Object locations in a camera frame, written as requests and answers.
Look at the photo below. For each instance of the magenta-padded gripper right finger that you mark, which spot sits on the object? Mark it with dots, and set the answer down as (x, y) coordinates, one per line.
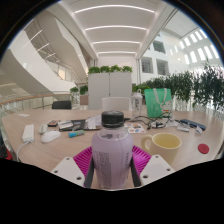
(155, 168)

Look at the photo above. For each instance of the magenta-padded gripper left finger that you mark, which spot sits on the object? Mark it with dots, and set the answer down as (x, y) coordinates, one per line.
(81, 158)

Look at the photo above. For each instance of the teal marker pen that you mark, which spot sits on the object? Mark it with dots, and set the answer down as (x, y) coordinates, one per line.
(76, 134)

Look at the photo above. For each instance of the pale yellow mug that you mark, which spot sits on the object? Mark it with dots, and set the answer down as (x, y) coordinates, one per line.
(165, 145)

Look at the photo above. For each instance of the purple bottle with black cap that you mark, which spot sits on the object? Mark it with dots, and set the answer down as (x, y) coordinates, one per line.
(111, 156)

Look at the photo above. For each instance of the black folder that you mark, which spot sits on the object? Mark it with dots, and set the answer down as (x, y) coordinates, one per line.
(75, 124)

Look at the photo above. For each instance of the sticker-covered grey laptop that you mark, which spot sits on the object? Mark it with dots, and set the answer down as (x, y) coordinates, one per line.
(92, 124)

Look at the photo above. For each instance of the white computer mouse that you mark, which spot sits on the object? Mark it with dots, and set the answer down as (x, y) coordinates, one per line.
(50, 136)

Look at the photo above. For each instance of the colourful sticker sheet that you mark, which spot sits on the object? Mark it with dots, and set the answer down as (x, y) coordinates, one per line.
(136, 128)

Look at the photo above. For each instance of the red and black case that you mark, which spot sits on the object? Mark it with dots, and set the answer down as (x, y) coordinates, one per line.
(52, 123)

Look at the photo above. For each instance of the small white grey mouse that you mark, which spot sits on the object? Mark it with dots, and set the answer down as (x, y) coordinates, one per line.
(43, 129)

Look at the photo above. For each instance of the flat round red coaster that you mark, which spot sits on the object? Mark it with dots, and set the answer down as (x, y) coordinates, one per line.
(203, 148)

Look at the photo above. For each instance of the black chair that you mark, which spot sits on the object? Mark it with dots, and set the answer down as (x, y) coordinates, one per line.
(61, 105)

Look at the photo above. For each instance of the dark blue phone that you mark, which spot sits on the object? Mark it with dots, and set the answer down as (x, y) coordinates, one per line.
(193, 124)

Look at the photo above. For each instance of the white power strip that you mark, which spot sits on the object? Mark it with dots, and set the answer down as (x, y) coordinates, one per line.
(28, 133)

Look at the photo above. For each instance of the white chair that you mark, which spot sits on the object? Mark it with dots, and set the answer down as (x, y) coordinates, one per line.
(116, 104)

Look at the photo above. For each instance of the clear plastic bottle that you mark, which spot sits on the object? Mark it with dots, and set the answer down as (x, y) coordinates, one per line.
(137, 105)

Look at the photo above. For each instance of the green tote bag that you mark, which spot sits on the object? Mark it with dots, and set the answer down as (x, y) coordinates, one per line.
(156, 101)

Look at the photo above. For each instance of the potted plant in planter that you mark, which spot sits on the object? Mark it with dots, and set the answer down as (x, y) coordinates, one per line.
(83, 91)

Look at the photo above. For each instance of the white paper sheet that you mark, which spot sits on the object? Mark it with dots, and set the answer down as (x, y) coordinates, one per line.
(24, 115)

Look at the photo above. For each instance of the white cabinet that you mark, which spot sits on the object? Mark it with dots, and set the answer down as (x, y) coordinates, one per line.
(110, 88)

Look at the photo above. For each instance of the glass balcony railing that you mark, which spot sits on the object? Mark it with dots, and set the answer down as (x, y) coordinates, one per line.
(30, 101)

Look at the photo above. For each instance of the dark grey chair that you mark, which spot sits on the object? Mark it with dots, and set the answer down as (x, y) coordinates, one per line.
(3, 148)

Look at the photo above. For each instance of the green hedge plants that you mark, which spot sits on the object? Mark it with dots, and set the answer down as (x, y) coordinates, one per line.
(200, 86)

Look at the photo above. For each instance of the green plants on cabinet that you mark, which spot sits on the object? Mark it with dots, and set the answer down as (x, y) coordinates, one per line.
(110, 69)

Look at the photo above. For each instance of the ceiling light strips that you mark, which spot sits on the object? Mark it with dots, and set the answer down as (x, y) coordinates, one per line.
(115, 27)

